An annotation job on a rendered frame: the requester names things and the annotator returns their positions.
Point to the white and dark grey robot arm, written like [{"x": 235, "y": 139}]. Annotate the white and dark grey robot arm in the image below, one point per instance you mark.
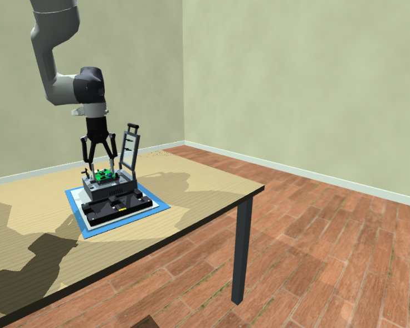
[{"x": 56, "y": 22}]

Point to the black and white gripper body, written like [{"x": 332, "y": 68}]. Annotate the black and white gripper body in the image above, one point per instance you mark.
[{"x": 94, "y": 127}]

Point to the green circuit board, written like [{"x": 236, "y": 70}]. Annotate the green circuit board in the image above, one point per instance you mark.
[{"x": 103, "y": 174}]

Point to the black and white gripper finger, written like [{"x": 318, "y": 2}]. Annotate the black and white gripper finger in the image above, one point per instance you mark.
[
  {"x": 91, "y": 154},
  {"x": 113, "y": 145}
]

